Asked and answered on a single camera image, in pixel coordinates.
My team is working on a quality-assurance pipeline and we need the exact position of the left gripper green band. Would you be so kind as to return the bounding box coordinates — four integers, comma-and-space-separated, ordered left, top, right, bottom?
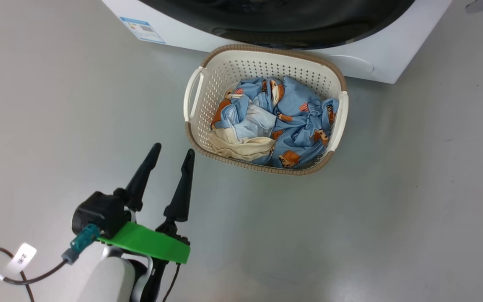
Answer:
98, 143, 195, 302

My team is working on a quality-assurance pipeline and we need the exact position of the cream fabric garment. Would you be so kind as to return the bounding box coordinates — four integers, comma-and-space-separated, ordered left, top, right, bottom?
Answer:
209, 128, 276, 162

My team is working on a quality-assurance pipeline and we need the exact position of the pale blue white garment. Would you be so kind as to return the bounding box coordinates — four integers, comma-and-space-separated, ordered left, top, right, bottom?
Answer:
230, 104, 277, 141

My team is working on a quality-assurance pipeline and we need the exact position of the blue bear print garment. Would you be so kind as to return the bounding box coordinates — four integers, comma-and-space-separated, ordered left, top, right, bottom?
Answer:
211, 78, 286, 130
262, 75, 340, 169

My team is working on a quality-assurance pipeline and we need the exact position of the dark round washing machine door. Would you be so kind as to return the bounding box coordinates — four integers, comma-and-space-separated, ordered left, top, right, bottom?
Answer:
139, 0, 416, 50

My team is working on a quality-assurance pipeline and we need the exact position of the cream perforated laundry basket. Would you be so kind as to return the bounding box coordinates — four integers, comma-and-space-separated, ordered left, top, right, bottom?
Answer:
184, 44, 349, 176

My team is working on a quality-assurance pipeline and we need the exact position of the white front-load washing machine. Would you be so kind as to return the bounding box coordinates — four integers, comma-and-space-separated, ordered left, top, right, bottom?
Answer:
102, 0, 453, 84

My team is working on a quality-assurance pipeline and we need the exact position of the blue white energy label sticker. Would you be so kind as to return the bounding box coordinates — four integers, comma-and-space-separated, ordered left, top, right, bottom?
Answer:
120, 17, 166, 44

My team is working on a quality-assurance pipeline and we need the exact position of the thin black left gripper cable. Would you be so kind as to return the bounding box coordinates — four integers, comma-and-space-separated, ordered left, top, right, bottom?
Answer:
162, 263, 181, 302

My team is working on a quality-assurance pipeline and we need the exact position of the left camera cable teal connector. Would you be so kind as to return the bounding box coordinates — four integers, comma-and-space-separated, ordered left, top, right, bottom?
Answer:
0, 224, 100, 302

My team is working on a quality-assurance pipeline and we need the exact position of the white cable label tag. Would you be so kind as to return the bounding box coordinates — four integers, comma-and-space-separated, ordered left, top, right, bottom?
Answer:
6, 242, 37, 275

